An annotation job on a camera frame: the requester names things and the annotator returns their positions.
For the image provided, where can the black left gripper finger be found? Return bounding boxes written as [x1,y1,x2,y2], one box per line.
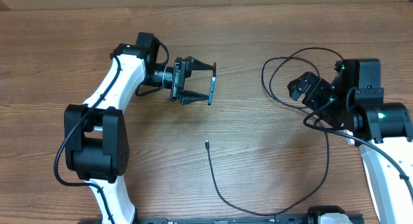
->
[179,90,209,105]
[186,56,216,77]

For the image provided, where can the blue Galaxy smartphone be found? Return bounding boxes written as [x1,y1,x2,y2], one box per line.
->
[207,76,216,106]

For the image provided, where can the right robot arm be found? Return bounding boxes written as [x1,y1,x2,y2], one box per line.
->
[287,59,412,223]

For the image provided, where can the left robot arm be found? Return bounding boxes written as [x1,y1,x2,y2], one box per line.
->
[54,32,217,223]

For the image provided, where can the black USB charging cable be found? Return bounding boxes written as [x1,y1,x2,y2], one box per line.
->
[205,47,345,217]

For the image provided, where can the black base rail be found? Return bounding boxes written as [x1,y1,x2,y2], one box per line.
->
[77,212,365,224]

